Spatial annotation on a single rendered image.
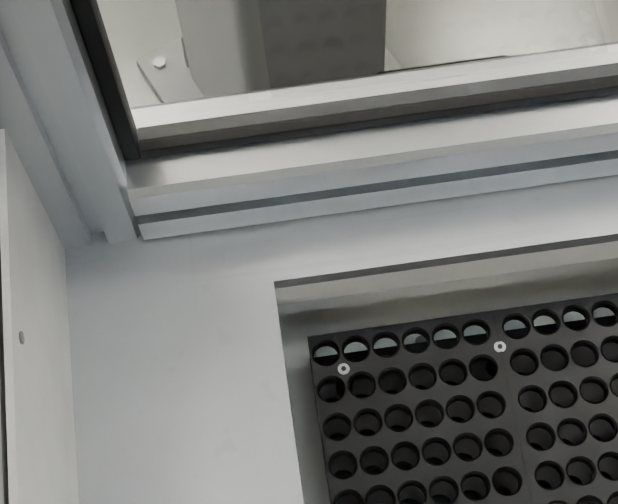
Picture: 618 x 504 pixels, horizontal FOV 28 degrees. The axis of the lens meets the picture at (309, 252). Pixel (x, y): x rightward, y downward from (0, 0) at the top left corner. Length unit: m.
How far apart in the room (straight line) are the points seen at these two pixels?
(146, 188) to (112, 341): 0.07
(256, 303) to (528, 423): 0.14
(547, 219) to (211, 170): 0.15
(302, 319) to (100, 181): 0.18
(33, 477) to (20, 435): 0.02
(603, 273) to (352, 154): 0.20
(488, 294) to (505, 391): 0.10
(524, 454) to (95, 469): 0.19
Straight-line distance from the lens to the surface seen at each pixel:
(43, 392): 0.49
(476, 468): 0.57
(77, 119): 0.48
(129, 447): 0.53
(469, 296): 0.67
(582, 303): 0.61
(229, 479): 0.52
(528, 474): 0.57
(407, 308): 0.67
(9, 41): 0.45
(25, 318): 0.47
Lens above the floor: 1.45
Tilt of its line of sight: 65 degrees down
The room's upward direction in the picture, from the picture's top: 5 degrees counter-clockwise
